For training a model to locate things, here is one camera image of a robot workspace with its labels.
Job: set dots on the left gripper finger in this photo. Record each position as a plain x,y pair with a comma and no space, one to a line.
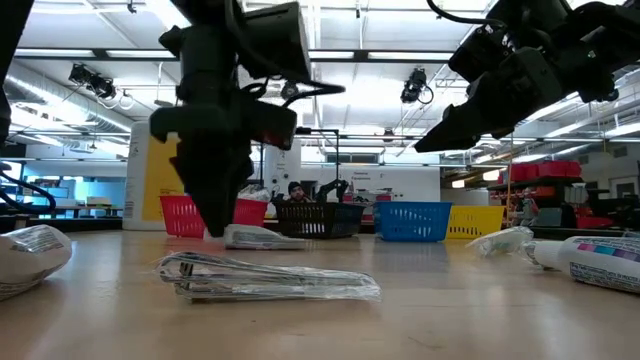
235,185
197,180

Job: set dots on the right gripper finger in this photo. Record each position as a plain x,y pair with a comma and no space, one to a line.
465,130

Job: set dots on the crinkled clear plastic packet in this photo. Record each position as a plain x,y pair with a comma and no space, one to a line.
255,193

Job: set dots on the red plastic basket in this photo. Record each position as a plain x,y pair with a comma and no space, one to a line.
177,215

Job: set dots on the small clear item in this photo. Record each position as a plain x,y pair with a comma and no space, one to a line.
500,241

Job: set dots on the white tube coloured stripe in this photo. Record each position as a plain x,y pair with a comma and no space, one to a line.
600,262

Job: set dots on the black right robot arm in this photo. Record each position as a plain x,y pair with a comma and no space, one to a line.
600,45

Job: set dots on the black background robot arm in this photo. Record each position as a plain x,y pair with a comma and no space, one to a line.
332,190

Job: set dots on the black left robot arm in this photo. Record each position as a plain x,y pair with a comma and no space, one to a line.
10,30

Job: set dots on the white bottle yellow label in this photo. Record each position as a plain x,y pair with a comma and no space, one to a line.
142,180

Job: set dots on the person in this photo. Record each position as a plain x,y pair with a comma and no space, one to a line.
296,192

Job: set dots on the black plastic basket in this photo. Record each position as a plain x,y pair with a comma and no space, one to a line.
320,220

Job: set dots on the yellow plastic basket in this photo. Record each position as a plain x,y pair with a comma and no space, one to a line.
477,221

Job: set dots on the nail clipper in clear bag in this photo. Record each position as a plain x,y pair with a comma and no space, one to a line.
270,282

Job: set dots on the blue plastic basket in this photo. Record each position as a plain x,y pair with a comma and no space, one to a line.
412,220

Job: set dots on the white background workbench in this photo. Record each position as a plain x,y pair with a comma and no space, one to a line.
90,207

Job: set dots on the dark storage shelf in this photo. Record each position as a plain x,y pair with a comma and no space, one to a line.
555,207

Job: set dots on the white tube with barcode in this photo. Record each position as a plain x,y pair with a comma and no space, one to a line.
30,260

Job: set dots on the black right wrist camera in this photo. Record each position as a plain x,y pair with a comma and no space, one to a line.
485,50

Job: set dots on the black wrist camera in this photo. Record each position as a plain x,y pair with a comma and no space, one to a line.
485,50
277,40

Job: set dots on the round black ceiling camera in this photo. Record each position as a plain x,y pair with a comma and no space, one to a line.
291,92

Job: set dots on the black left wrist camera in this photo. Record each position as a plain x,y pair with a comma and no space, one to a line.
277,40

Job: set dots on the black overhead frame beam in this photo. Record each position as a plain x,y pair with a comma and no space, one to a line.
380,55

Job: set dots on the black ceiling camera on duct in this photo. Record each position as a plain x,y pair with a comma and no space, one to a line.
92,81

